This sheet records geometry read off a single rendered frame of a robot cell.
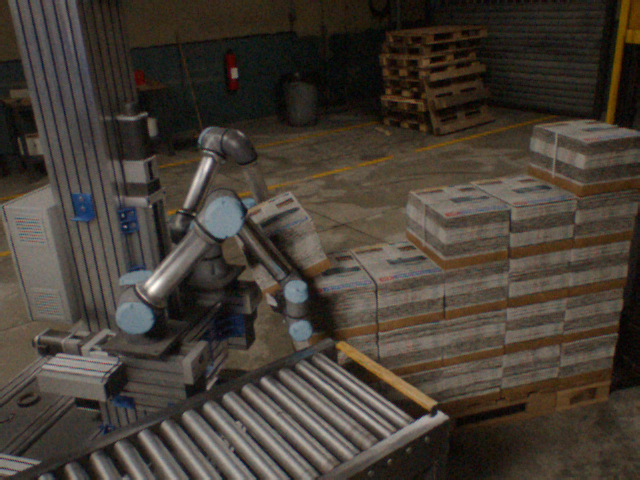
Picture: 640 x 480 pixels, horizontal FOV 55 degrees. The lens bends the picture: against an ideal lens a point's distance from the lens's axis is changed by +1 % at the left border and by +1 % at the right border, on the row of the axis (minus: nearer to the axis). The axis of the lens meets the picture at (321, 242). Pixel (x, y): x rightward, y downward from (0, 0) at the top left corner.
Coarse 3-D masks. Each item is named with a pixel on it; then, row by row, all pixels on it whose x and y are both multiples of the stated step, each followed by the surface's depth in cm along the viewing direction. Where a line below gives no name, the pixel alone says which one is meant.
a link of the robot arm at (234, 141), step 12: (228, 132) 257; (240, 132) 258; (228, 144) 255; (240, 144) 255; (252, 144) 260; (240, 156) 257; (252, 156) 259; (252, 168) 262; (252, 180) 266; (264, 180) 270; (252, 192) 271; (264, 192) 271
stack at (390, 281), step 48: (336, 288) 237; (384, 288) 241; (432, 288) 248; (480, 288) 254; (528, 288) 260; (384, 336) 249; (432, 336) 255; (480, 336) 262; (528, 336) 269; (384, 384) 258; (432, 384) 266; (480, 384) 273; (528, 384) 280
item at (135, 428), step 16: (304, 352) 201; (320, 352) 202; (336, 352) 206; (256, 368) 194; (272, 368) 193; (224, 384) 187; (240, 384) 186; (256, 384) 189; (192, 400) 180; (208, 400) 180; (272, 400) 195; (160, 416) 174; (176, 416) 175; (112, 432) 169; (128, 432) 168; (80, 448) 164; (96, 448) 163; (112, 448) 165; (48, 464) 159; (64, 464) 158
